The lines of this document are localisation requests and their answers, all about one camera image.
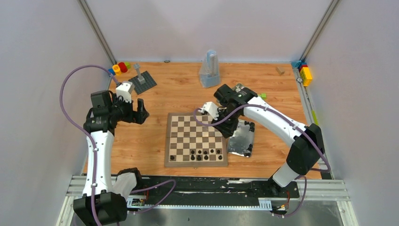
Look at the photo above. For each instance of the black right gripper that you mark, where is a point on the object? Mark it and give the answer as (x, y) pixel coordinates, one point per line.
(227, 131)

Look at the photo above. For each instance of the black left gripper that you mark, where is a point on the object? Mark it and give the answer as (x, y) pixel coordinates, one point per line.
(136, 111)

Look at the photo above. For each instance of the wooden chess board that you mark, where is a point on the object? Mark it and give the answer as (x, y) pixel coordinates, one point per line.
(185, 134)

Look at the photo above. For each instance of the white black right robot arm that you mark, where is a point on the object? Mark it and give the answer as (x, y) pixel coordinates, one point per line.
(305, 142)

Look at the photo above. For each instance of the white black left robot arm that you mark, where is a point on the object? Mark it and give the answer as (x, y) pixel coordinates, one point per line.
(103, 201)

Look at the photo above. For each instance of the silver tin lid black pieces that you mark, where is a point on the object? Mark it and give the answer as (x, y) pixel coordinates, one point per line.
(242, 141)

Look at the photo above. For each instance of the gold tin with white pieces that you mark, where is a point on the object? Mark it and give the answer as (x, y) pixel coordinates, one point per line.
(239, 88)

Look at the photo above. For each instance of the dark grey lego plate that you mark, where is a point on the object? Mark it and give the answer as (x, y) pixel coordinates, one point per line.
(143, 81)

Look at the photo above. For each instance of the green toy block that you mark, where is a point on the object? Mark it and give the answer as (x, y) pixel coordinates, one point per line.
(263, 96)

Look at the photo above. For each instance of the red round toy block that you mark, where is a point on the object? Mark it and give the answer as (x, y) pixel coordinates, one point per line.
(123, 67)

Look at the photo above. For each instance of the yellow round toy block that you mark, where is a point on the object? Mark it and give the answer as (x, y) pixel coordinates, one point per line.
(116, 70)

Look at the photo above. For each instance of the blue toy block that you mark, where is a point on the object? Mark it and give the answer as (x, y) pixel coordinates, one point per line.
(112, 71)

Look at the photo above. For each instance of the blue metronome in plastic bag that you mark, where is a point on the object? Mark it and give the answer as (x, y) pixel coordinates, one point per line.
(209, 73)

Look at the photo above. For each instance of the small wooden block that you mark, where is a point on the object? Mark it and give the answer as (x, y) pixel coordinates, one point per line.
(280, 70)

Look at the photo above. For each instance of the stacked colourful blocks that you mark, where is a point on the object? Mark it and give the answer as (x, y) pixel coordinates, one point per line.
(304, 72)

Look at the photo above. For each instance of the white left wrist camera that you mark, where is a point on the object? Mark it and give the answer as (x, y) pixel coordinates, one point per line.
(124, 90)

